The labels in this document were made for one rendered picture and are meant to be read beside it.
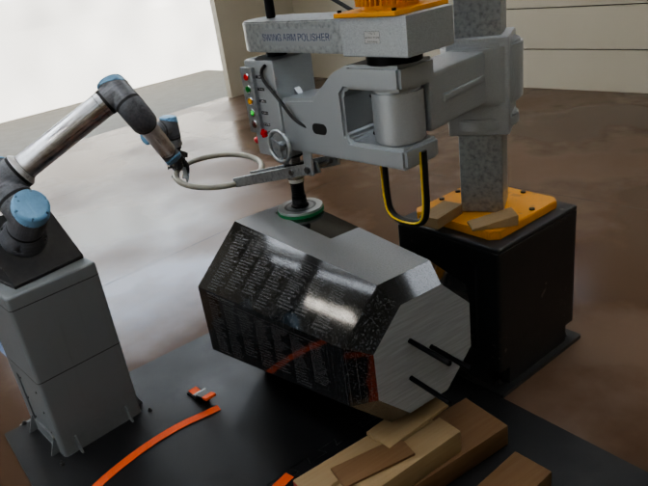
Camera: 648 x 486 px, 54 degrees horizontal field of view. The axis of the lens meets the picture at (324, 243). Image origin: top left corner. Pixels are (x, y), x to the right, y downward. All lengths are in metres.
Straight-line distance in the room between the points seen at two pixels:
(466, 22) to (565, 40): 5.96
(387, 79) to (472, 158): 0.82
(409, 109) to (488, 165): 0.75
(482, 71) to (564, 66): 6.08
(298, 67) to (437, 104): 0.66
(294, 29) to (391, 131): 0.56
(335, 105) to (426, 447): 1.34
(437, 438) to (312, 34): 1.59
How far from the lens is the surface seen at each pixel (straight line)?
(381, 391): 2.35
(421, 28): 2.19
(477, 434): 2.75
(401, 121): 2.30
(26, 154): 2.90
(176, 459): 3.03
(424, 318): 2.36
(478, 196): 2.99
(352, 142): 2.47
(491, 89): 2.78
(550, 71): 8.89
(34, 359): 3.01
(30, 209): 2.81
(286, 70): 2.73
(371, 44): 2.24
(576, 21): 8.65
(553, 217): 3.05
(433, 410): 2.68
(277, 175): 2.95
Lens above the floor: 1.95
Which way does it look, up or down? 24 degrees down
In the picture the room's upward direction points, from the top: 8 degrees counter-clockwise
